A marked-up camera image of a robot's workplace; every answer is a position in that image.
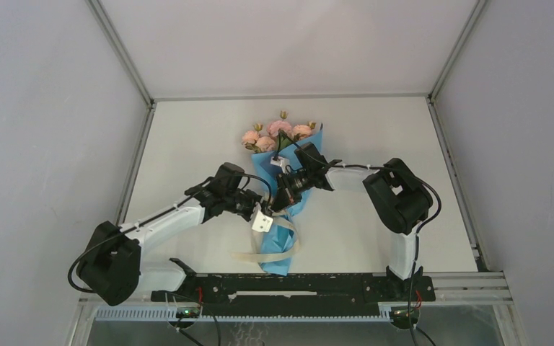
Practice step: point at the cream lace ribbon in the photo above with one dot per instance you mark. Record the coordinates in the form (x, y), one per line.
(281, 243)

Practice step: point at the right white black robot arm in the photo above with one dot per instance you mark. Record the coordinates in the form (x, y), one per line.
(401, 200)

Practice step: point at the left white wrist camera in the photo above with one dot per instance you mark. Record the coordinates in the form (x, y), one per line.
(260, 222)

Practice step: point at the pink fake flower bunch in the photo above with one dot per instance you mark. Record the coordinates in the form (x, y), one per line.
(278, 134)

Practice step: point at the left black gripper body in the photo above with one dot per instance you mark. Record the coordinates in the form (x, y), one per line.
(242, 204)

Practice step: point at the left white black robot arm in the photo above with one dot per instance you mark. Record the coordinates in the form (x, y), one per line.
(115, 264)

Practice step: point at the blue wrapping paper sheet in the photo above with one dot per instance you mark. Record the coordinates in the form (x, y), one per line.
(291, 164)

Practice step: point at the white cable duct strip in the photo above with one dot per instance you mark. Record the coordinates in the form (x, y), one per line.
(156, 313)

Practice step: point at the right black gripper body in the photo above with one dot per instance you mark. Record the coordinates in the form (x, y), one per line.
(292, 186)

